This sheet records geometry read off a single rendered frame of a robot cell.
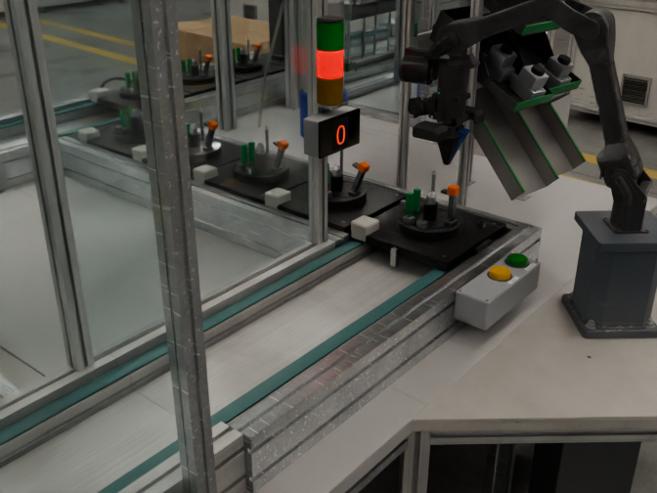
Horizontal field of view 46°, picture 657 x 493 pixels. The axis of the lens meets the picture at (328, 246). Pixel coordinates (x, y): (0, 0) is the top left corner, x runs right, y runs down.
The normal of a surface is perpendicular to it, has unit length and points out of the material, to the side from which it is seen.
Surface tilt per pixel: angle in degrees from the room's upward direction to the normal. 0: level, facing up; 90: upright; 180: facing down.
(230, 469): 90
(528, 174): 45
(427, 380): 0
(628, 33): 90
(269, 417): 0
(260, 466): 90
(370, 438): 0
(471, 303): 90
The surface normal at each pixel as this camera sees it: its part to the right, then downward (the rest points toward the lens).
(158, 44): 0.77, 0.28
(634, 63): -0.69, 0.32
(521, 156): 0.46, -0.40
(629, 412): 0.00, -0.90
